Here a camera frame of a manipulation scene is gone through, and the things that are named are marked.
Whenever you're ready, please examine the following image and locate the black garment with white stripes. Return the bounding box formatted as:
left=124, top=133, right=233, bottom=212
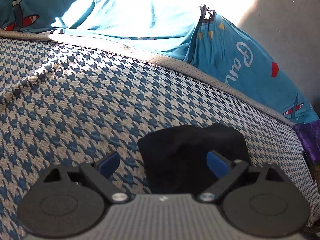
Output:
left=137, top=123, right=251, bottom=195

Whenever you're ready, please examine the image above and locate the smartphone with gold edge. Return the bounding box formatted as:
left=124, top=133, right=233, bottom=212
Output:
left=302, top=151, right=315, bottom=181

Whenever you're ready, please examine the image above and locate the purple floral cloth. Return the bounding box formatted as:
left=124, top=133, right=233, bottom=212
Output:
left=293, top=120, right=320, bottom=163

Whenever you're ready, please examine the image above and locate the houndstooth blue beige mattress cover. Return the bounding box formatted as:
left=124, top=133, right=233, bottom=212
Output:
left=1, top=33, right=319, bottom=239

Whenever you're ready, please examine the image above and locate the blue airplane print pillow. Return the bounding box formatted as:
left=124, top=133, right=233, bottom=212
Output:
left=1, top=0, right=202, bottom=60
left=184, top=6, right=319, bottom=124

